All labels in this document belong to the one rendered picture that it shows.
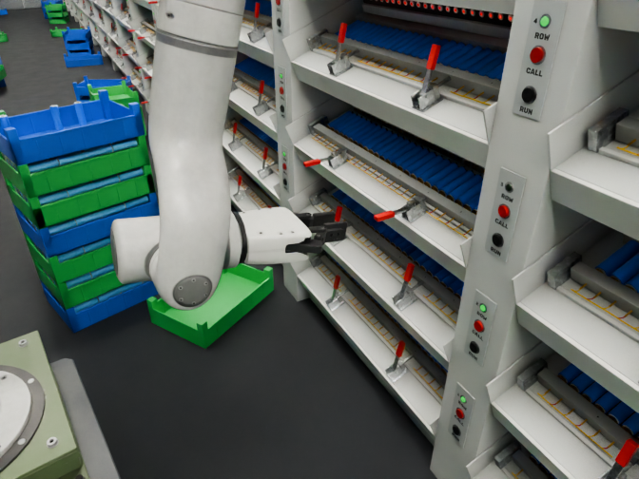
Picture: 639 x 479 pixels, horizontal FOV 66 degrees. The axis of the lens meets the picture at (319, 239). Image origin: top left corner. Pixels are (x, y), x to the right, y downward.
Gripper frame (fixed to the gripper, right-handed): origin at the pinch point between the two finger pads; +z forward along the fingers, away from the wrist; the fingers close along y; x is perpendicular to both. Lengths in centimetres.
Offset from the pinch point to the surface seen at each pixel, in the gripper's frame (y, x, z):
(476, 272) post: 17.7, -0.5, 15.1
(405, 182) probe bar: -6.2, 3.9, 18.9
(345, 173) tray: -22.3, -0.3, 16.5
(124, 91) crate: -244, -33, 6
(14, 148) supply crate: -61, -6, -43
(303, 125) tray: -44.6, 3.4, 17.3
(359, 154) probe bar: -21.8, 3.9, 18.9
